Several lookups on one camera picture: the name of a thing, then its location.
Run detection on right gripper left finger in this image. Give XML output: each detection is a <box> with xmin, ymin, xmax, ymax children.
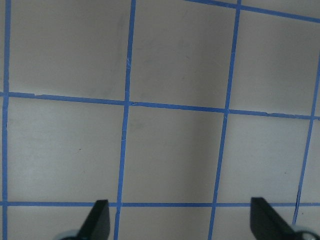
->
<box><xmin>75</xmin><ymin>199</ymin><xmax>111</xmax><ymax>240</ymax></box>

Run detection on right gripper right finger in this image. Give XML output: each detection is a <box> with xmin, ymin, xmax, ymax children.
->
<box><xmin>250</xmin><ymin>197</ymin><xmax>300</xmax><ymax>240</ymax></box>

